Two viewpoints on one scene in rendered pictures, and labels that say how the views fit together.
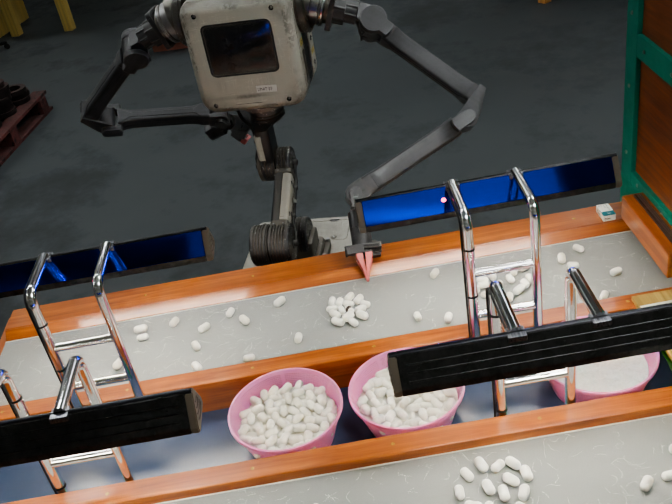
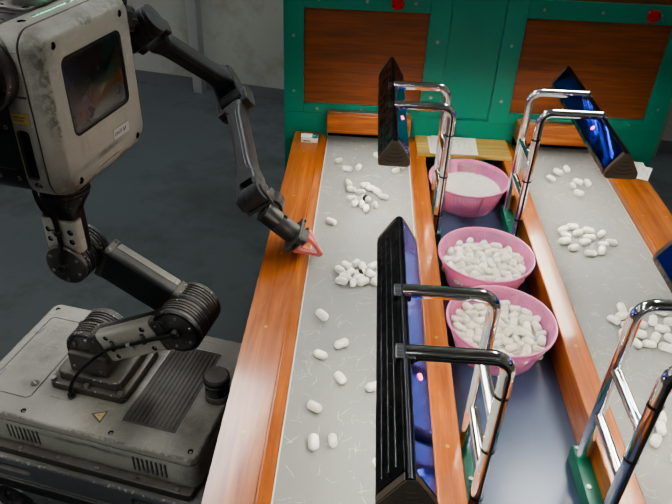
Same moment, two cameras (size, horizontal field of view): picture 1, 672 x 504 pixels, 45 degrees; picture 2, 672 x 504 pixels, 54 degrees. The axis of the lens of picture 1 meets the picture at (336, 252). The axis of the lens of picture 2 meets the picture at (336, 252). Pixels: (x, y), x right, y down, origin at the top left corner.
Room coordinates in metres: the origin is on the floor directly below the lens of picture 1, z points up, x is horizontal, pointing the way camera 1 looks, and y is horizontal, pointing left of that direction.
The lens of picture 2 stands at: (1.78, 1.42, 1.80)
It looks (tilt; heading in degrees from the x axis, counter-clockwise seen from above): 35 degrees down; 271
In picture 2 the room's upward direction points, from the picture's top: 2 degrees clockwise
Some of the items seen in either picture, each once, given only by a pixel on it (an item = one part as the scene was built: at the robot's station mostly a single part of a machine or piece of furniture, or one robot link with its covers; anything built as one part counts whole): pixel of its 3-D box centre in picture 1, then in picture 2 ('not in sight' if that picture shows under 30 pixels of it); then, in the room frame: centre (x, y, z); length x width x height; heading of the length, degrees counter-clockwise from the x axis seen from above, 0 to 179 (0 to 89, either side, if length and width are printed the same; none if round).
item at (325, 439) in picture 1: (288, 421); (498, 333); (1.39, 0.18, 0.72); 0.27 x 0.27 x 0.10
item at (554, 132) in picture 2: not in sight; (558, 132); (1.03, -0.80, 0.83); 0.30 x 0.06 x 0.07; 179
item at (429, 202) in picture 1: (486, 189); (392, 104); (1.66, -0.37, 1.08); 0.62 x 0.08 x 0.07; 89
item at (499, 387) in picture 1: (546, 382); (549, 170); (1.18, -0.36, 0.90); 0.20 x 0.19 x 0.45; 89
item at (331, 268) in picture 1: (324, 292); (281, 305); (1.94, 0.06, 0.67); 1.81 x 0.12 x 0.19; 89
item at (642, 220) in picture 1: (654, 232); (368, 122); (1.71, -0.82, 0.83); 0.30 x 0.06 x 0.07; 179
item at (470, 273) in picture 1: (496, 270); (414, 163); (1.58, -0.37, 0.90); 0.20 x 0.19 x 0.45; 89
